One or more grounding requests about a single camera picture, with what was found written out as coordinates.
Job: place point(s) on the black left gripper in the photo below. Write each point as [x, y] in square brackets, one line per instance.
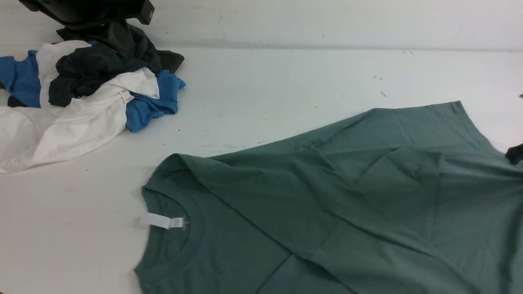
[102, 20]

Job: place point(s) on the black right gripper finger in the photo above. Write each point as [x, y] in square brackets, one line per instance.
[514, 155]

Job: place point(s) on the green long-sleeved shirt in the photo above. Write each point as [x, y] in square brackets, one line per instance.
[390, 201]

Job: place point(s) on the dark navy shirt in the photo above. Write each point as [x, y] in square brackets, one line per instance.
[113, 49]

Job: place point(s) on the blue shirt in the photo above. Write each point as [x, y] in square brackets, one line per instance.
[21, 77]

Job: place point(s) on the white shirt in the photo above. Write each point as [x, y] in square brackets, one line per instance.
[35, 136]

